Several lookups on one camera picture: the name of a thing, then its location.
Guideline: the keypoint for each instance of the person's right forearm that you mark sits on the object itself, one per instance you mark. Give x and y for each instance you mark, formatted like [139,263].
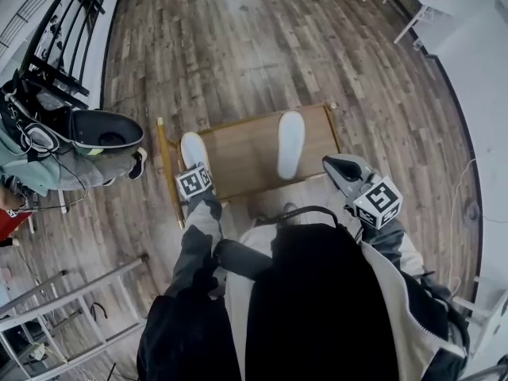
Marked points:
[387,238]

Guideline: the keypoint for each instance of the black metal railing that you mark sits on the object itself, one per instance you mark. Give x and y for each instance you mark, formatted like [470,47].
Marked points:
[59,34]

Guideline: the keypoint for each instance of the person's black and cream jacket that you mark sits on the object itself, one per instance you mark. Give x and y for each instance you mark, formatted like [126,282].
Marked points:
[317,312]

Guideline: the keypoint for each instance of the red box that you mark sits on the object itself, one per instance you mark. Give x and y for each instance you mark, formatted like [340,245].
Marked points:
[14,222]

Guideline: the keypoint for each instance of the black cylindrical pouch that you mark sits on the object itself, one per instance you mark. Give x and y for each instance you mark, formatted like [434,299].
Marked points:
[244,258]

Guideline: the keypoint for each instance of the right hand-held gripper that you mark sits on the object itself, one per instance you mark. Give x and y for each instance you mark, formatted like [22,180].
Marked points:
[373,197]

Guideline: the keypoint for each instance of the white table frame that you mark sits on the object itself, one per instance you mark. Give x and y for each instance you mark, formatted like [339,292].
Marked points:
[412,2]

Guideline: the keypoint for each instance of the grey metal ladder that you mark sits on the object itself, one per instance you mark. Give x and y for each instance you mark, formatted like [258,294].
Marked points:
[71,312]

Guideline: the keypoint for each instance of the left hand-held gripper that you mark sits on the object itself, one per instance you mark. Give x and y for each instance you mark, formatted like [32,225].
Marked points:
[193,183]

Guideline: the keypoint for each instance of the low wooden shelf board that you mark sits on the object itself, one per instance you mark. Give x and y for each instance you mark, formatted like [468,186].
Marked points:
[246,153]

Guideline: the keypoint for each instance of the person's left forearm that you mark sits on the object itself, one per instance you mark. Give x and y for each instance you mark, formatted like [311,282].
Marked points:
[200,232]

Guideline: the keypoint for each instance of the white slipper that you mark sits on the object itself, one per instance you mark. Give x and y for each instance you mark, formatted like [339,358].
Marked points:
[193,149]
[291,145]

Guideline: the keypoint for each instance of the white furniture frame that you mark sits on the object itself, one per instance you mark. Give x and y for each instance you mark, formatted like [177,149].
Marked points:
[488,324]

